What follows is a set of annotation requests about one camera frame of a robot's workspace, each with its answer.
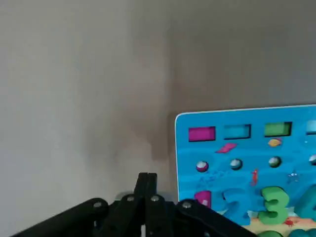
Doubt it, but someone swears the blue number two piece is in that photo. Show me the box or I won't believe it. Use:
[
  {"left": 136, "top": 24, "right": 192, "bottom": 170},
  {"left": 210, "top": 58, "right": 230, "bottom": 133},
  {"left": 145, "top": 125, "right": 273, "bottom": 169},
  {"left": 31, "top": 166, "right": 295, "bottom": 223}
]
[{"left": 221, "top": 188, "right": 250, "bottom": 219}]

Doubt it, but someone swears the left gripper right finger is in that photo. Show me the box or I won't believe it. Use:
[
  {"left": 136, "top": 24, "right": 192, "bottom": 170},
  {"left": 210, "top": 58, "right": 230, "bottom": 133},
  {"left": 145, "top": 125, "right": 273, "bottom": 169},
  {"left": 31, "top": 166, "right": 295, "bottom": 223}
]
[{"left": 145, "top": 172, "right": 259, "bottom": 237}]

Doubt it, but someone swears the teal heart shape piece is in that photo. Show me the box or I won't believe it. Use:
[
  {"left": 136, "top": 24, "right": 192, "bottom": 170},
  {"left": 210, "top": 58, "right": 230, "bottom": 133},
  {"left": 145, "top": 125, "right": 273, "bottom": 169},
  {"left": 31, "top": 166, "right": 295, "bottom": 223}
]
[{"left": 287, "top": 228, "right": 316, "bottom": 237}]

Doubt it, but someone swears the blue toy puzzle board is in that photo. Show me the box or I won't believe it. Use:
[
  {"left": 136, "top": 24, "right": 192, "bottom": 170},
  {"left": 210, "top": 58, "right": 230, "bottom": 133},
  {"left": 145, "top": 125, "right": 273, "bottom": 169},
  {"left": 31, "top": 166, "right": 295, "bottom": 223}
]
[{"left": 174, "top": 104, "right": 316, "bottom": 237}]

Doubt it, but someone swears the green circle shape piece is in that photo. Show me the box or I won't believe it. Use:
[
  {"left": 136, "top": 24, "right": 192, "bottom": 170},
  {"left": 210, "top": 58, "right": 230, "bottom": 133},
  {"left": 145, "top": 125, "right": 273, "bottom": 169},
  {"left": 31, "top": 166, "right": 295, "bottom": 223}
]
[{"left": 256, "top": 230, "right": 284, "bottom": 237}]

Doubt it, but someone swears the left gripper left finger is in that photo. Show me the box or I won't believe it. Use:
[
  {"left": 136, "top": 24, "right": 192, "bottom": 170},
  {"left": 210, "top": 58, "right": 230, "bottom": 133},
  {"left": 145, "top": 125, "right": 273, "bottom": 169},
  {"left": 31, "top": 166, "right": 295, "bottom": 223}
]
[{"left": 9, "top": 172, "right": 149, "bottom": 237}]

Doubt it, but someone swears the teal number four piece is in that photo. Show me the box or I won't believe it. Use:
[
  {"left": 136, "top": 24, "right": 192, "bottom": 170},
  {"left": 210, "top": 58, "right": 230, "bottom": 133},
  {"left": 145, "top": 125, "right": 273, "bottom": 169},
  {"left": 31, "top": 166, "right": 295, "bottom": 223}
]
[{"left": 295, "top": 184, "right": 316, "bottom": 219}]

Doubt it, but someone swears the green number three piece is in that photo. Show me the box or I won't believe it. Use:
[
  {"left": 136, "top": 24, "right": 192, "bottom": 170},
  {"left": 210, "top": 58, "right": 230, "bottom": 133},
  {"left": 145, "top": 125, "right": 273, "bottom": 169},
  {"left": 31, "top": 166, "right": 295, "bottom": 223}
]
[{"left": 258, "top": 186, "right": 290, "bottom": 226}]

